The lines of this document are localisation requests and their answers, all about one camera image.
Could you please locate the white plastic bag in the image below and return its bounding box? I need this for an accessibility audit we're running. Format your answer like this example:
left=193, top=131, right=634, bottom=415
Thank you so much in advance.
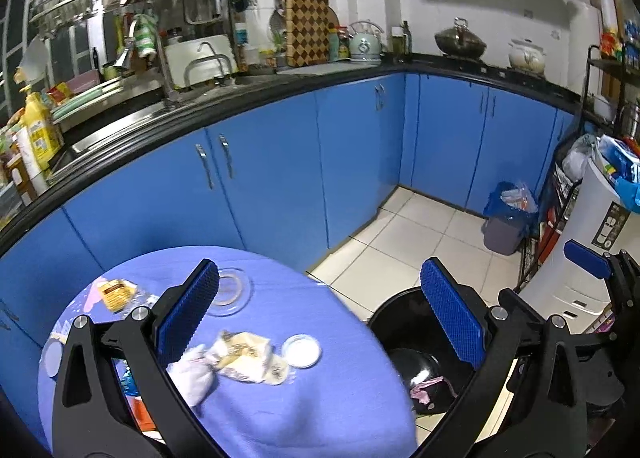
left=562, top=135, right=598, bottom=181

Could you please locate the steel sink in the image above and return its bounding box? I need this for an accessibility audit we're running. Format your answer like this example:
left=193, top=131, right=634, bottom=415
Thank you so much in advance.
left=50, top=103, right=166, bottom=174

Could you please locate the wok with metal lid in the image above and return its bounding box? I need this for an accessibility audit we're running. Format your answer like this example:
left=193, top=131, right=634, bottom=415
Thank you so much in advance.
left=434, top=17, right=487, bottom=59

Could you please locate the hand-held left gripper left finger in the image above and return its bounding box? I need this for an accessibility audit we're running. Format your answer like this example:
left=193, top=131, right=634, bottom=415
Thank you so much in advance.
left=51, top=259, right=221, bottom=458

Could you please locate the white ceramic pot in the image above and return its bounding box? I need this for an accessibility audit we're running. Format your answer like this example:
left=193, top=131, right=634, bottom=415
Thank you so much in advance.
left=508, top=38, right=547, bottom=74

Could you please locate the pink wrapper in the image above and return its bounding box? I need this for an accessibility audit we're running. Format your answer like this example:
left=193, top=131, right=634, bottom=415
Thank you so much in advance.
left=410, top=377, right=458, bottom=406

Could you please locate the checkered wooden cutting board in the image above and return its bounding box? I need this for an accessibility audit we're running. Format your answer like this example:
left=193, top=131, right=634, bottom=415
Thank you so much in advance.
left=285, top=0, right=331, bottom=68

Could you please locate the paper wrapper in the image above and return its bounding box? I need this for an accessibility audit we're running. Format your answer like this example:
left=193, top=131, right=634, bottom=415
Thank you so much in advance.
left=206, top=330, right=291, bottom=385

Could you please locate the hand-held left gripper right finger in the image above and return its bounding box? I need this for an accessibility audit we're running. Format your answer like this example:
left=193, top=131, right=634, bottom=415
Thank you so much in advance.
left=415, top=258, right=588, bottom=458

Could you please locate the row of pantry jars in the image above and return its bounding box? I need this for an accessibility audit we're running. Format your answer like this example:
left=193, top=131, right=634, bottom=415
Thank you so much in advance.
left=0, top=108, right=31, bottom=231

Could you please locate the white air purifier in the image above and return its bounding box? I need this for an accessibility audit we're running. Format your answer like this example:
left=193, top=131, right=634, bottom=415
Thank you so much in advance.
left=520, top=158, right=636, bottom=334

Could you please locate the yellow snack packet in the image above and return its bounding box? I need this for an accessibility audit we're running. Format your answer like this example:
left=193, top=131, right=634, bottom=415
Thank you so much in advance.
left=96, top=278, right=137, bottom=314

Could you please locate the blue plastic bag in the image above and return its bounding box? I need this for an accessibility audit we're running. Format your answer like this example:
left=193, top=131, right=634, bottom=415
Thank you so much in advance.
left=597, top=135, right=640, bottom=214

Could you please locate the blue kitchen cabinet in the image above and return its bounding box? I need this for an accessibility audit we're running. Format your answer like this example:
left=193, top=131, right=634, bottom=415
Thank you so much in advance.
left=0, top=70, right=576, bottom=389

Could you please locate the black trash bin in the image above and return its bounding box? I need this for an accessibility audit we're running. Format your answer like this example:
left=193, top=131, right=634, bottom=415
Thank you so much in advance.
left=367, top=286, right=506, bottom=416

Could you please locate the stack of white cups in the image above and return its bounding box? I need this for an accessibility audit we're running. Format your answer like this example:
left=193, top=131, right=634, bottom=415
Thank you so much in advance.
left=597, top=0, right=616, bottom=34

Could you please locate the green white hanging bottle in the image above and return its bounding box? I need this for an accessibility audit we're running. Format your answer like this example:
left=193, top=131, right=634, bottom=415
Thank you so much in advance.
left=134, top=13, right=158, bottom=59

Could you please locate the pale green kettle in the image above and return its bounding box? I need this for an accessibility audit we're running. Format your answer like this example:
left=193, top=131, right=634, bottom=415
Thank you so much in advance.
left=346, top=20, right=386, bottom=61

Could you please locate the white tissue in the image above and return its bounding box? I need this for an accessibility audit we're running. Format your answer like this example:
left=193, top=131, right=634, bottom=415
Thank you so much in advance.
left=167, top=344, right=217, bottom=406

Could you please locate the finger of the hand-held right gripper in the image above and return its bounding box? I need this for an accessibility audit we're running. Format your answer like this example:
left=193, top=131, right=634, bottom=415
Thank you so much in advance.
left=563, top=239, right=640, bottom=310

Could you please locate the blue printed tablecloth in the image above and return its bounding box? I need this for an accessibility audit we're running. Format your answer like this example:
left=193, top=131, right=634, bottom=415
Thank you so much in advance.
left=37, top=245, right=418, bottom=458

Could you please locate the white round plastic lid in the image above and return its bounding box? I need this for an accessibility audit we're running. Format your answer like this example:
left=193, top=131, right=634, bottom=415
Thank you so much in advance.
left=281, top=334, right=322, bottom=368

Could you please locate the black metal shelf rack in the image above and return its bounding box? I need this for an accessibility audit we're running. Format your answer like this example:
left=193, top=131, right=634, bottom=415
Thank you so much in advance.
left=517, top=45, right=640, bottom=289

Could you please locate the white plastic bottle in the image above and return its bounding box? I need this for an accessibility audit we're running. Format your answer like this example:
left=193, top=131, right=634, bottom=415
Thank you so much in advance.
left=15, top=130, right=48, bottom=196

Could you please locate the yellow detergent bottle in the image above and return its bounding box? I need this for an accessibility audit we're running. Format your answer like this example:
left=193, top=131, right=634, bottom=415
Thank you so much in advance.
left=22, top=92, right=63, bottom=169

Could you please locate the small grey trash bin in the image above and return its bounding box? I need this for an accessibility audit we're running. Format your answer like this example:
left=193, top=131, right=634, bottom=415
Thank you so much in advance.
left=481, top=215, right=526, bottom=255

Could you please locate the grey bin with blue bag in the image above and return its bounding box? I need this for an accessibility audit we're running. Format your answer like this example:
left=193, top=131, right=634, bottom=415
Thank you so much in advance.
left=484, top=181, right=540, bottom=231

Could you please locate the clear glass saucer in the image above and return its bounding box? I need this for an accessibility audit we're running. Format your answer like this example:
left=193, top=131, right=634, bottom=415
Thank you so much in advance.
left=207, top=267, right=253, bottom=317

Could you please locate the silver blister pack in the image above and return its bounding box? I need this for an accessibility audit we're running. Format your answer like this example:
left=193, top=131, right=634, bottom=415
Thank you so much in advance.
left=132, top=290, right=161, bottom=311

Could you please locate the chrome faucet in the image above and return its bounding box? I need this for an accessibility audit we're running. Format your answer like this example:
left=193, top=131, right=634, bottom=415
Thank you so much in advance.
left=184, top=41, right=236, bottom=89

